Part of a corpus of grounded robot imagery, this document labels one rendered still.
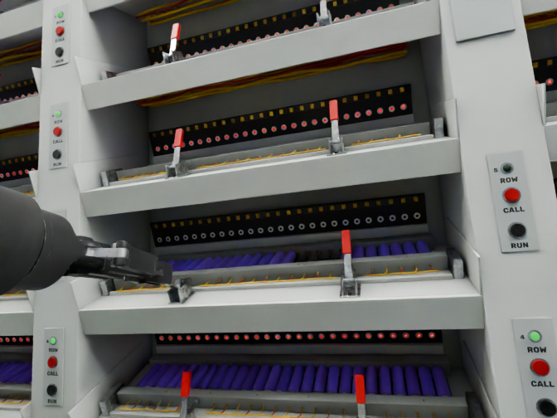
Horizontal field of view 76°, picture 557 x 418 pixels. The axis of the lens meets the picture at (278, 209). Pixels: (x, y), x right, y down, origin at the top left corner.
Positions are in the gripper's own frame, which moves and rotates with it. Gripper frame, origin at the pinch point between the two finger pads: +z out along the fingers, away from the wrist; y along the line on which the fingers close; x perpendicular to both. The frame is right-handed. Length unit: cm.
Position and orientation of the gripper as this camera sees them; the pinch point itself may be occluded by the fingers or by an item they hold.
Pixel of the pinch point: (150, 272)
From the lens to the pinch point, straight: 54.0
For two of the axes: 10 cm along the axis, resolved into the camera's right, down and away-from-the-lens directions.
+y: 9.6, -1.0, -2.7
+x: -0.2, -9.5, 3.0
